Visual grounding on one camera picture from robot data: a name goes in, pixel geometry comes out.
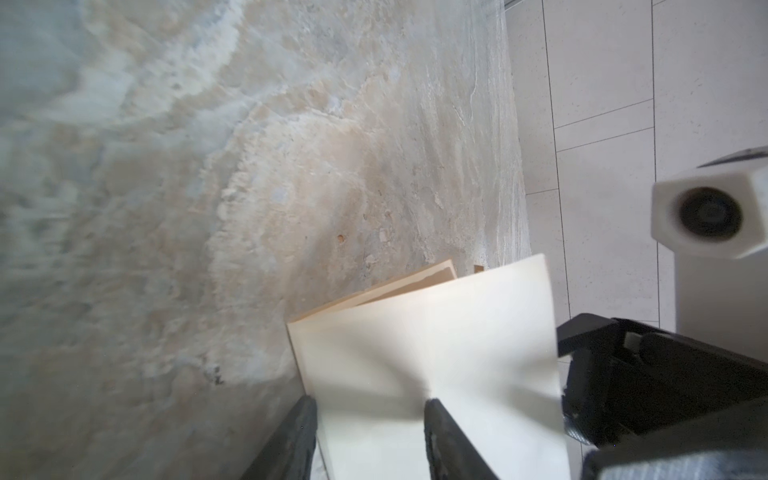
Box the yellow manila envelope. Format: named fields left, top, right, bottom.
left=291, top=259, right=459, bottom=323

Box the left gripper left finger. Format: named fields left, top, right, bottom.
left=240, top=395, right=318, bottom=480

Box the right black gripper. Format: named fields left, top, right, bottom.
left=556, top=313, right=767, bottom=479

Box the cream letter paper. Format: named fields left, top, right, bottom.
left=288, top=254, right=570, bottom=479

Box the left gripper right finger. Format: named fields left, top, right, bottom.
left=424, top=399, right=497, bottom=480

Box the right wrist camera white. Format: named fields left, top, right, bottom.
left=651, top=147, right=767, bottom=361

